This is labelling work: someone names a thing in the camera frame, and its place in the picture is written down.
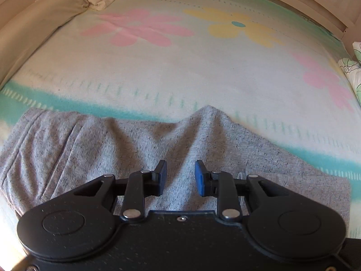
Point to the white wall socket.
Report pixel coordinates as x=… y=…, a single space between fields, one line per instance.
x=308 y=19

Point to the white patterned pillow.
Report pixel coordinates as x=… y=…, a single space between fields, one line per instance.
x=354 y=70

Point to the grey pants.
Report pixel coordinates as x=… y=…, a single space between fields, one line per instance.
x=112 y=146

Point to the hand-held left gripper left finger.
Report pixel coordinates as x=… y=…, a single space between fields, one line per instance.
x=161 y=179

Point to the flower print blanket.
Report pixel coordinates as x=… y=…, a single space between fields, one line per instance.
x=169 y=76

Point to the beige pillow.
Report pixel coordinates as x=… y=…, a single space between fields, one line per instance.
x=33 y=25

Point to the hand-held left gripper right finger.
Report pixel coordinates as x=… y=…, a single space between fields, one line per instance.
x=200 y=179

